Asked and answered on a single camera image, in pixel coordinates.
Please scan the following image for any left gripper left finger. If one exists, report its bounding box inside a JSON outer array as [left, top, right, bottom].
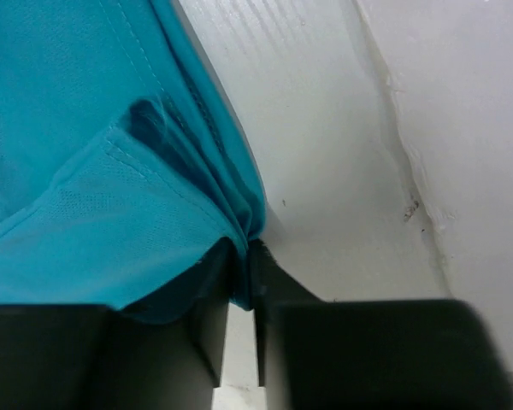
[[0, 239, 233, 409]]

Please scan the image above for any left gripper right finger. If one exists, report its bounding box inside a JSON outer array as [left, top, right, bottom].
[[248, 241, 513, 409]]

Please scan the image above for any teal t shirt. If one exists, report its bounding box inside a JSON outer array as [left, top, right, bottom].
[[0, 1, 265, 324]]

